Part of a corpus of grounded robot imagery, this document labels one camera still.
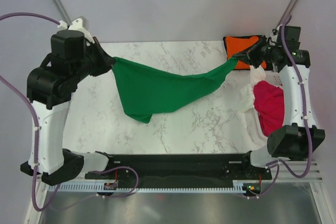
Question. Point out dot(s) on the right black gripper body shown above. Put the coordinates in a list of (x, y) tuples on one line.
[(269, 52)]

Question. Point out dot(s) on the folded black t shirt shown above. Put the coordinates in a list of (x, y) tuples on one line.
[(225, 43)]

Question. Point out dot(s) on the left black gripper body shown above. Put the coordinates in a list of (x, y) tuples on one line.
[(85, 67)]

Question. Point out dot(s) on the red t shirt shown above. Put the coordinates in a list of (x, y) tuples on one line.
[(269, 104)]

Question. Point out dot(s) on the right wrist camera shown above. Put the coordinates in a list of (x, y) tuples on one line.
[(292, 34)]

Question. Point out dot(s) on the white t shirt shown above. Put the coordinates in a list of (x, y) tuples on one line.
[(246, 95)]

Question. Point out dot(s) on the white plastic basket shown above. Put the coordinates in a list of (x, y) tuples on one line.
[(252, 117)]

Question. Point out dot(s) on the green t shirt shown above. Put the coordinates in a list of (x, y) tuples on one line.
[(145, 91)]

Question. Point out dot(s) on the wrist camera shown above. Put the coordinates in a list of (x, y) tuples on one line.
[(292, 34), (79, 24)]

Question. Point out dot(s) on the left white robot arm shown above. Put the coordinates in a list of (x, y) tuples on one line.
[(49, 92)]

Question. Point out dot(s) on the white slotted cable duct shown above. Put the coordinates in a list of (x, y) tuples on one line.
[(105, 187)]

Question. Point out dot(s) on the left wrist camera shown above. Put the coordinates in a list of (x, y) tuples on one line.
[(79, 24)]

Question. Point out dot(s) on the folded orange t shirt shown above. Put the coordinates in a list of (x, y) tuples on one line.
[(239, 48)]

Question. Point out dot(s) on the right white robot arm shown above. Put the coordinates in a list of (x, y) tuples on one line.
[(299, 136)]

